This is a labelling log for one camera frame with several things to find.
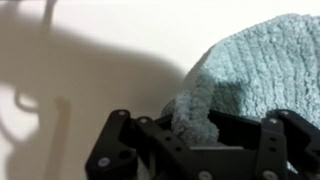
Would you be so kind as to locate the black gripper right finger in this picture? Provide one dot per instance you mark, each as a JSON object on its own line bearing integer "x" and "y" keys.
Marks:
{"x": 286, "y": 146}

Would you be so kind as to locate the light blue terry towel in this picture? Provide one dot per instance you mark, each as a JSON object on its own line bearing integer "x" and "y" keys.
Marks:
{"x": 266, "y": 66}

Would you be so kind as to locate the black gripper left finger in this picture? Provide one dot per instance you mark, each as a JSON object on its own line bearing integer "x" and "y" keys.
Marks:
{"x": 116, "y": 146}

